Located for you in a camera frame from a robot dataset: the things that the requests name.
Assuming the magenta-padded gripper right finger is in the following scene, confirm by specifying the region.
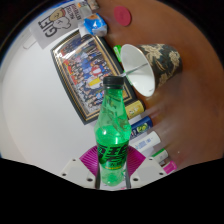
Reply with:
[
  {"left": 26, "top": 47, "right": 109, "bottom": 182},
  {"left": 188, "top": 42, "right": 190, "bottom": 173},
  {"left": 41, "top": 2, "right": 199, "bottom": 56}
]
[{"left": 125, "top": 146, "right": 167, "bottom": 189}]

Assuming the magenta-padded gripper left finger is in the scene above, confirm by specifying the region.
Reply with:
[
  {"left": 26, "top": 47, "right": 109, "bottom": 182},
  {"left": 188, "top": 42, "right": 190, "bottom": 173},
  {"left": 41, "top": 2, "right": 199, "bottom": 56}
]
[{"left": 59, "top": 145, "right": 101, "bottom": 190}]

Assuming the green plastic drink bottle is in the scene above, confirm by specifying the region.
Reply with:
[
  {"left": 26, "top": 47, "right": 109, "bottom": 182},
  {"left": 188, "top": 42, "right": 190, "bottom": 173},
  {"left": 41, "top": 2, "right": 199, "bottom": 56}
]
[{"left": 94, "top": 75, "right": 132, "bottom": 186}]

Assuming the white lotion bottle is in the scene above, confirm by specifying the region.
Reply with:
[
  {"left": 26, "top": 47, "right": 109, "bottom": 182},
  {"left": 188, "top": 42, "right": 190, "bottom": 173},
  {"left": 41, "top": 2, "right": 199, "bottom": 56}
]
[{"left": 131, "top": 130, "right": 163, "bottom": 154}]

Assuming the dark blue pump bottle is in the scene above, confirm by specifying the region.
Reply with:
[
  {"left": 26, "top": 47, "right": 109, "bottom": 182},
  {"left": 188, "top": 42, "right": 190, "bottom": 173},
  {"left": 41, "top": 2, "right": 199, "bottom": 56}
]
[{"left": 129, "top": 115, "right": 154, "bottom": 140}]

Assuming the framed group photo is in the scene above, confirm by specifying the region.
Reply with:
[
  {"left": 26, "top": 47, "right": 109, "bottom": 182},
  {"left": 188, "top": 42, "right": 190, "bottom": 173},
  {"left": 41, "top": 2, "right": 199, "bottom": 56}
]
[{"left": 50, "top": 33, "right": 138, "bottom": 126}]

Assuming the floral patterned paper cup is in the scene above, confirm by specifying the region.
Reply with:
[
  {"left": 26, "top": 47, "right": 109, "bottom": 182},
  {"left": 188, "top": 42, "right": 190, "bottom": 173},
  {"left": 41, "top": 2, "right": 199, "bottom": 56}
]
[{"left": 119, "top": 43, "right": 183, "bottom": 98}]

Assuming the small green packet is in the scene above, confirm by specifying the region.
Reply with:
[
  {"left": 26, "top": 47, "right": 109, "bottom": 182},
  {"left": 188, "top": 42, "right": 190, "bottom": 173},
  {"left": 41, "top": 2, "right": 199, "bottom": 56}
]
[{"left": 112, "top": 44, "right": 124, "bottom": 64}]

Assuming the white paper gift bag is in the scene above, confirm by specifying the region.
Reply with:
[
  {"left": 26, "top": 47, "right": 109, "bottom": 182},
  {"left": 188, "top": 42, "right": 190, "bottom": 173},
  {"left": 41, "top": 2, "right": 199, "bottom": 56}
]
[{"left": 23, "top": 1, "right": 93, "bottom": 50}]

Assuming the flat round red coaster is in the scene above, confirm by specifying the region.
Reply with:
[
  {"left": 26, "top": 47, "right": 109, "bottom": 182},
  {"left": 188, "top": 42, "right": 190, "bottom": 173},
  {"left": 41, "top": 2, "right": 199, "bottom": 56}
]
[{"left": 113, "top": 5, "right": 133, "bottom": 27}]

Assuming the small snack packet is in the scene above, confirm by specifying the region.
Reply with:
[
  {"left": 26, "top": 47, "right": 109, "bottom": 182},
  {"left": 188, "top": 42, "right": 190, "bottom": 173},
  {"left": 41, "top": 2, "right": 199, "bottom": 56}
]
[{"left": 87, "top": 0, "right": 101, "bottom": 11}]

